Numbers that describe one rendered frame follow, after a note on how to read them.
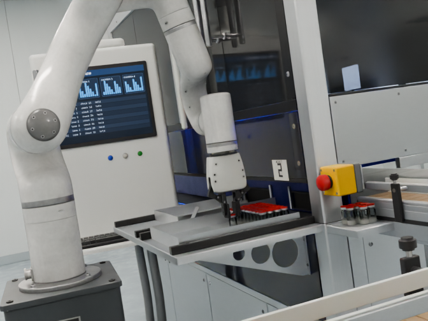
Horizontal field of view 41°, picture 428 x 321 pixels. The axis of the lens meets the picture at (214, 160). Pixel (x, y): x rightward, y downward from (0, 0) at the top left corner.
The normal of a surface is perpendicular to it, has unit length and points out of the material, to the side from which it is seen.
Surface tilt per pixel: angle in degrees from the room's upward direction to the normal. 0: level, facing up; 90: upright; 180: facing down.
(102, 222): 90
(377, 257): 90
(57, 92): 69
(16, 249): 90
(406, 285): 90
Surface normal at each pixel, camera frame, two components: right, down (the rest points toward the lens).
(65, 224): 0.72, -0.07
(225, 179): 0.33, 0.07
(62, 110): 0.72, -0.33
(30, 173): -0.19, -0.83
